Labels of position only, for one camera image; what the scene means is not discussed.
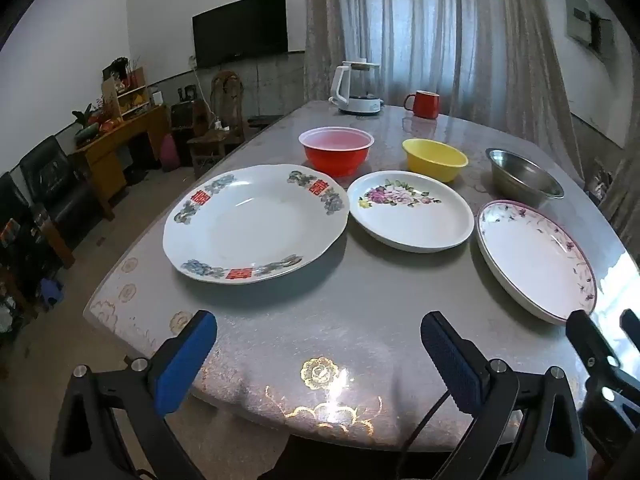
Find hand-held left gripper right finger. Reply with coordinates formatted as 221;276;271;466
420;311;588;480

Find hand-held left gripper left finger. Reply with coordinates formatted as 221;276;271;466
50;310;218;480

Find white plate pink floral rim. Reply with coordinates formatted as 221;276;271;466
475;200;599;326

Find white plate flower print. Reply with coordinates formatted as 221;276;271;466
346;170;475;254

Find large white plate red characters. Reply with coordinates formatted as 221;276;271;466
162;163;351;287

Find stainless steel bowl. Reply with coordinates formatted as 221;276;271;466
485;148;565;206

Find yellow plastic bowl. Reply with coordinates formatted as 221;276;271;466
402;138;469;184

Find red plastic bowl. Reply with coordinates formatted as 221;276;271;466
298;127;375;178

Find beige side curtain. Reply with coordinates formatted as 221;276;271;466
597;100;640;241

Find dark clutter pile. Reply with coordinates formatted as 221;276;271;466
590;157;615;202

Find blue plastic stool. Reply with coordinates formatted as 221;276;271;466
40;277;65;307

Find pink bag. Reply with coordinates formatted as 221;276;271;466
160;132;181;171

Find wooden desk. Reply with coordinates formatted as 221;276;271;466
70;105;168;221

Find black leather armchair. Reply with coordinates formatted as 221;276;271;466
19;135;96;251

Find red mug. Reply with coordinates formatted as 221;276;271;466
403;90;441;120

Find carved wooden chair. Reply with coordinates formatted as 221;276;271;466
187;71;246;178

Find wooden shelf with ornaments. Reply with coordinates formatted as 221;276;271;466
101;57;151;122

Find white glass electric kettle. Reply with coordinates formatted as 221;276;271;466
328;61;385;116

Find sheer beige window curtain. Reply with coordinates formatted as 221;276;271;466
303;0;583;186

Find black cable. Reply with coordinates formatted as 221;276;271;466
397;390;451;480

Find grey wall electrical panel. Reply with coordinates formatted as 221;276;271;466
564;0;615;56

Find black wall television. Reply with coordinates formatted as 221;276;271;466
192;0;288;68

